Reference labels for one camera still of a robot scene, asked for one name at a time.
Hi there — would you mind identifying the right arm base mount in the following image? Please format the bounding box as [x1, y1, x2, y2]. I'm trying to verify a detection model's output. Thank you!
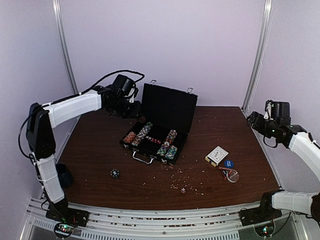
[239, 190, 283, 226]

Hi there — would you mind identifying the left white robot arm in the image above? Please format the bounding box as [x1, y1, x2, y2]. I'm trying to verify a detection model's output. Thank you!
[26, 85, 141, 222]

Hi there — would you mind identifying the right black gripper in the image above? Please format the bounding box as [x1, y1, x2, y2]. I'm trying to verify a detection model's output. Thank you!
[246, 111, 279, 138]

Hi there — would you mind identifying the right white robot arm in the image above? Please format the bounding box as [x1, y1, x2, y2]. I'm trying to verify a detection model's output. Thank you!
[247, 111, 320, 222]

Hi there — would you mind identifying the front aluminium rail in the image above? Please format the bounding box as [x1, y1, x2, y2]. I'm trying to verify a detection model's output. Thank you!
[18, 197, 308, 240]

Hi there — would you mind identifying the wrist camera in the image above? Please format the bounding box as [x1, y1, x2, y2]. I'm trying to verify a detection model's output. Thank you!
[264, 100, 291, 126]
[112, 74, 139, 98]

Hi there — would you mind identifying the black poker set case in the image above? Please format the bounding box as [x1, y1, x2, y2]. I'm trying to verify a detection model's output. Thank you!
[119, 83, 198, 166]

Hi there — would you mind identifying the blue small blind button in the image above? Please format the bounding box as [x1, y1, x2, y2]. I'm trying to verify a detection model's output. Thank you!
[224, 160, 234, 169]

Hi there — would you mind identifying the right aluminium frame post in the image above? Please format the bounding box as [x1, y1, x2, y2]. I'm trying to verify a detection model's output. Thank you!
[241, 0, 274, 116]

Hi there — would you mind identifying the green blue chip row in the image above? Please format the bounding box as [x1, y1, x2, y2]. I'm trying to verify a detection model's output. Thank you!
[156, 142, 170, 157]

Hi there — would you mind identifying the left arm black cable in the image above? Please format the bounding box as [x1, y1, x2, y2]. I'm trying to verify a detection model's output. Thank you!
[17, 70, 146, 161]

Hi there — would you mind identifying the black poker chip stack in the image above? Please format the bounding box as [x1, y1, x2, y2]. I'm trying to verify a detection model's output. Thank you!
[110, 169, 120, 180]

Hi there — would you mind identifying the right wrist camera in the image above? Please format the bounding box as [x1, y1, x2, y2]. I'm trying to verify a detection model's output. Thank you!
[264, 100, 291, 126]

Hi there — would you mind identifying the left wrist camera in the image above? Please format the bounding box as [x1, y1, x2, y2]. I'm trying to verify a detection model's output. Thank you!
[112, 74, 139, 98]

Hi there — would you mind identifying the dark blue mug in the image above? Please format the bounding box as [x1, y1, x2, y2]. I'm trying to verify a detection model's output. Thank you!
[55, 163, 74, 189]

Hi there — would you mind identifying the red dice row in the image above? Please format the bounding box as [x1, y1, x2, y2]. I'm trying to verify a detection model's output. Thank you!
[145, 136, 162, 144]

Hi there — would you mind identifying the right back chip row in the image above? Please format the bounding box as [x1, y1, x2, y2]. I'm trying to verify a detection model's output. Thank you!
[165, 129, 178, 145]

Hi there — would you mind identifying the grey chip row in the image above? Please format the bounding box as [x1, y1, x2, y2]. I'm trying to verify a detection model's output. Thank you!
[131, 121, 153, 146]

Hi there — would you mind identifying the white playing card box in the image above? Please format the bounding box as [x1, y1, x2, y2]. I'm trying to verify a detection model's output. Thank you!
[204, 146, 229, 167]

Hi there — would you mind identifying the left aluminium frame post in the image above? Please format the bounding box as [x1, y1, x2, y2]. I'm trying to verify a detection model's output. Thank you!
[51, 0, 84, 112]

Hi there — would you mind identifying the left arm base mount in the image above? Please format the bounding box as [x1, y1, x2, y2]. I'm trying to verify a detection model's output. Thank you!
[45, 199, 90, 227]

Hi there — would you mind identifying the red black triangular card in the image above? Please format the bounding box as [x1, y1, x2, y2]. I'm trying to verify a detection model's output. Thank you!
[218, 167, 233, 182]

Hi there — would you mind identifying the orange chip row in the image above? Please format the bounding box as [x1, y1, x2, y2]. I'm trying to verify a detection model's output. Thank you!
[122, 131, 136, 144]

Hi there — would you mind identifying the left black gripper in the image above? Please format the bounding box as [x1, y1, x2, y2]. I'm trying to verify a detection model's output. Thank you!
[109, 96, 143, 118]

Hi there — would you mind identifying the aluminium frame post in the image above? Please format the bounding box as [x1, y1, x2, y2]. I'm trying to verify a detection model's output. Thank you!
[51, 0, 84, 112]
[241, 0, 274, 116]

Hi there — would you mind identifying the teal chip row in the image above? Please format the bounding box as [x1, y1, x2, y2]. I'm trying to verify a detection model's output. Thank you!
[164, 145, 178, 160]

